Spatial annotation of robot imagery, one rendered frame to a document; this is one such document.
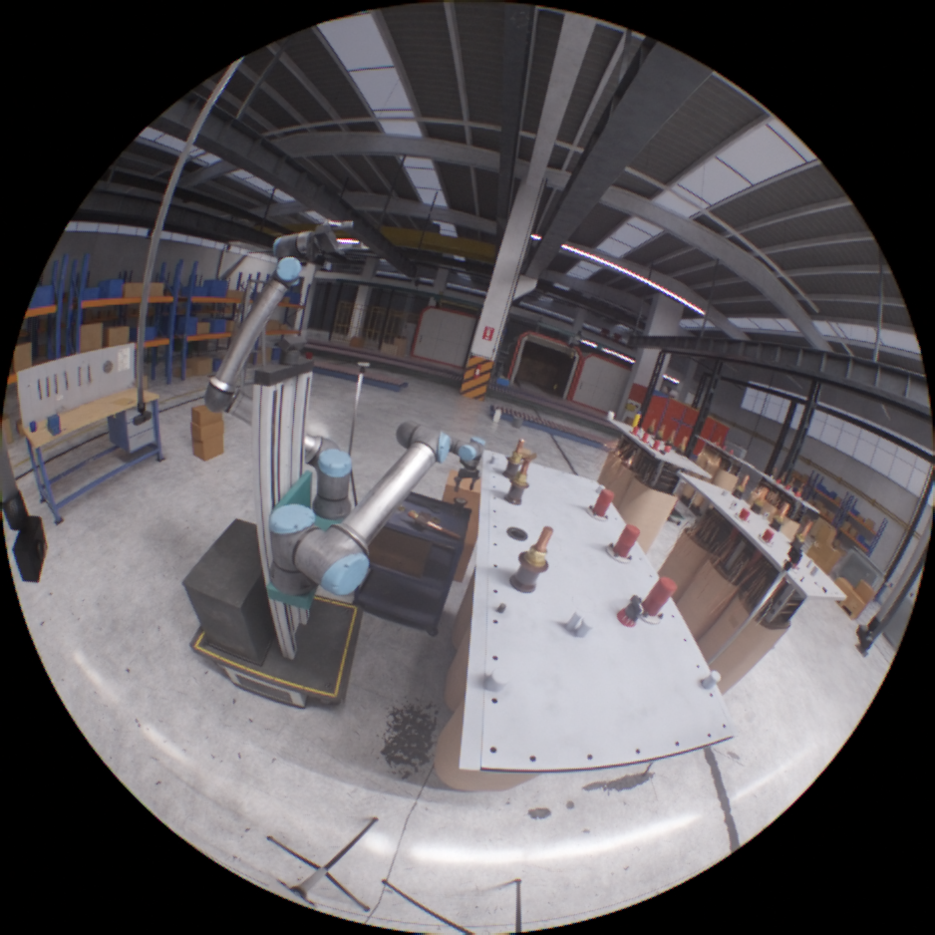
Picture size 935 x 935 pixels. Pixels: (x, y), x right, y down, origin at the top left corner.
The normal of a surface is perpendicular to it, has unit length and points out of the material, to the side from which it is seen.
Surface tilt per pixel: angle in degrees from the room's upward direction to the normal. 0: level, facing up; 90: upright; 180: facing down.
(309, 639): 0
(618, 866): 0
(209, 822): 0
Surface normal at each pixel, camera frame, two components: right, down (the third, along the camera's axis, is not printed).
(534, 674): 0.25, -0.89
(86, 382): 0.96, 0.26
